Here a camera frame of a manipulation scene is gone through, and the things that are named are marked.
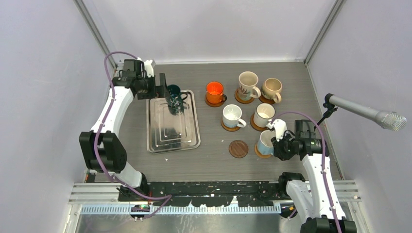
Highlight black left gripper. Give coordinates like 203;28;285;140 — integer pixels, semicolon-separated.
137;73;170;100

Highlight dark green mug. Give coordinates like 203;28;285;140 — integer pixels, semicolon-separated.
166;84;188;108

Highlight light blue mug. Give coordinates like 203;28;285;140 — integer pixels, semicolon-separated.
257;130;276;156

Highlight light wooden coaster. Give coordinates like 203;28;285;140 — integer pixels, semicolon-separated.
254;143;273;159

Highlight white mug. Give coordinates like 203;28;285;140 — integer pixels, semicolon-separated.
253;103;275;128

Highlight ringed wooden coaster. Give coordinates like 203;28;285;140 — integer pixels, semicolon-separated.
235;89;255;104
205;97;225;107
258;95;275;104
250;114;268;132
221;119;240;132

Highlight orange translucent cup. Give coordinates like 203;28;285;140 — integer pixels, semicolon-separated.
206;82;227;103

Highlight cream mug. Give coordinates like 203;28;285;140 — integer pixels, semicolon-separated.
262;78;283;103

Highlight dark walnut coaster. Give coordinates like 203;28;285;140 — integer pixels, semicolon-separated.
228;140;249;158

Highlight small white cup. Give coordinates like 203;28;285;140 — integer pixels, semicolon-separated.
222;104;247;128

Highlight beige tall mug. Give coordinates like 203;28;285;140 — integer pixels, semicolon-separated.
238;71;261;100

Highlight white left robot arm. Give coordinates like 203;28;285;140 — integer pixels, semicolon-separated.
79;58;169;201

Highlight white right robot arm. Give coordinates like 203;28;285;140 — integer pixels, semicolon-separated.
267;119;357;233

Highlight black microphone tripod stand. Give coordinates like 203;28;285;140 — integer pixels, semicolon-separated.
317;101;338;126

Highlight metal tray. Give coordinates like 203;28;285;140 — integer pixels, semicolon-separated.
146;89;201;153

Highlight grey microphone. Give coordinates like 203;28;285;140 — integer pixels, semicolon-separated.
325;93;407;131

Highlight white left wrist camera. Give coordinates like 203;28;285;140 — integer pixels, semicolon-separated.
137;57;156;78

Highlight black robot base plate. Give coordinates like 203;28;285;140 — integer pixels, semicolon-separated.
117;181;291;207

